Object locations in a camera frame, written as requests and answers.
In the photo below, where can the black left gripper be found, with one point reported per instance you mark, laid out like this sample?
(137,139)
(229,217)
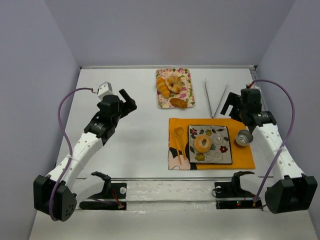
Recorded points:
(122,106)

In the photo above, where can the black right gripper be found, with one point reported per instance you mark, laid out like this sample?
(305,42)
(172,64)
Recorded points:
(235,103)

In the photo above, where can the stainless steel serving tongs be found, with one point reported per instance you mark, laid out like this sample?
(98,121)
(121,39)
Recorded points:
(214,93)

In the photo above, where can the glazed ring donut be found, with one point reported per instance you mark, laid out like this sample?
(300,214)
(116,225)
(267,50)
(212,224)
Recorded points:
(203,143)

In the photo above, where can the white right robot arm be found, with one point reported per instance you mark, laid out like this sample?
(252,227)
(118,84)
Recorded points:
(284,187)

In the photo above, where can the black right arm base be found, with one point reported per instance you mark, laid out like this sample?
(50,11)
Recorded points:
(229,197)

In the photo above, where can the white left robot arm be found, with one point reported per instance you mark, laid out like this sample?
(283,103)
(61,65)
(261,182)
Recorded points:
(57,194)

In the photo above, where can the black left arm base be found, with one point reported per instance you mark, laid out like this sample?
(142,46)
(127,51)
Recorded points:
(111,200)

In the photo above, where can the striped croissant bread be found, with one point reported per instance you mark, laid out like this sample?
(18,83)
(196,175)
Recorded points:
(162,87)

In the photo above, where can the twisted pretzel bread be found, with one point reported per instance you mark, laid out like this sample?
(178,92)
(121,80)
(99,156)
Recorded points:
(174,83)

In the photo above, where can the small brown cup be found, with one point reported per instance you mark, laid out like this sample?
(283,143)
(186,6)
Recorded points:
(243,138)

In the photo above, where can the floral rectangular tray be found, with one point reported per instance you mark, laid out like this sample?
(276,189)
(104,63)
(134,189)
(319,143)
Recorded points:
(187,92)

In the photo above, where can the brown fried pastry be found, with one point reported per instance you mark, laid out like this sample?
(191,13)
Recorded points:
(178,103)

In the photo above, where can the square flower-patterned plate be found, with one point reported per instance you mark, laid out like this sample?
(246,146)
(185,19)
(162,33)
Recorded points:
(220,152)

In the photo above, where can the orange cloth placemat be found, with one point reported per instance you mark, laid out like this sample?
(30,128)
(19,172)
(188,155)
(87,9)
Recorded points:
(242,157)

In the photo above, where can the wooden spoon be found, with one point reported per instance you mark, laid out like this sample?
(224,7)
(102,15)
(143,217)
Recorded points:
(179,133)

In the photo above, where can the wooden chopstick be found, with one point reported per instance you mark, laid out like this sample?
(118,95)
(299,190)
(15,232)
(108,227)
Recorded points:
(178,151)

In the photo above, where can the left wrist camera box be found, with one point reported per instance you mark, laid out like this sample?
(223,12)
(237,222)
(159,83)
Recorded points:
(104,89)

